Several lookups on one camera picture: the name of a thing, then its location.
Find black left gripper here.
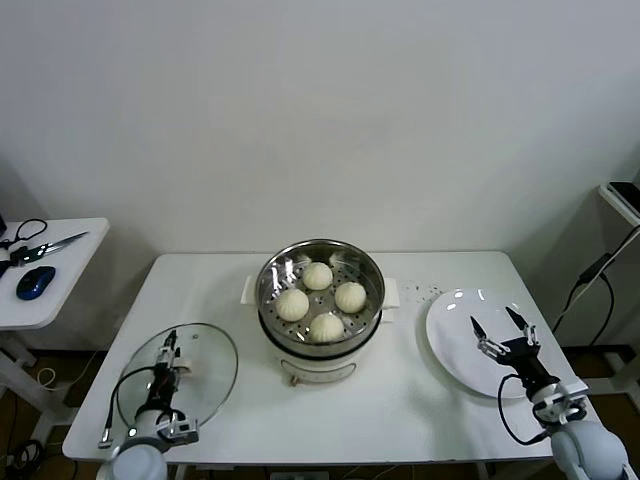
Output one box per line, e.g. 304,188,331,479
149,329,181,410

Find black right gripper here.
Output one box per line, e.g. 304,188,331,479
469,305,556,390

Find round glass pot lid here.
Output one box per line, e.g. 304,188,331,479
115,322,239,441

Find white steamed baozi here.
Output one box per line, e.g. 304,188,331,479
275,288,310,323
309,313,346,345
302,262,334,291
333,281,368,314

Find perforated steel steamer basket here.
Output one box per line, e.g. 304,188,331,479
241,238,401,351

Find large white plate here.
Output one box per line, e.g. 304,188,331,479
424,287,551,400

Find small white side table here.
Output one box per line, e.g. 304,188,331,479
0,217,110,431

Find white electric cooker pot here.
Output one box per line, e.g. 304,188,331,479
257,304,399,389

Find blue computer mouse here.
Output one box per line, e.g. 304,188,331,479
14,266,56,301

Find silver scissors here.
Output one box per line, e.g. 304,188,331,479
9,231,90,265

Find white metal stand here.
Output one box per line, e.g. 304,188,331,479
597,182,640,401

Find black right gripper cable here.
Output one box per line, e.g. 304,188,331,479
498,374,551,446

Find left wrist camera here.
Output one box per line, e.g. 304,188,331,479
157,417,201,445

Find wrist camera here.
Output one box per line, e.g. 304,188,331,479
157,417,201,445
532,382,591,424

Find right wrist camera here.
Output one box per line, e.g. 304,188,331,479
532,382,591,424

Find black power adapter with cable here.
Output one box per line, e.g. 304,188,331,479
549,224,640,349

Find black floor cables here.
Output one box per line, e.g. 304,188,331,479
0,439,46,474

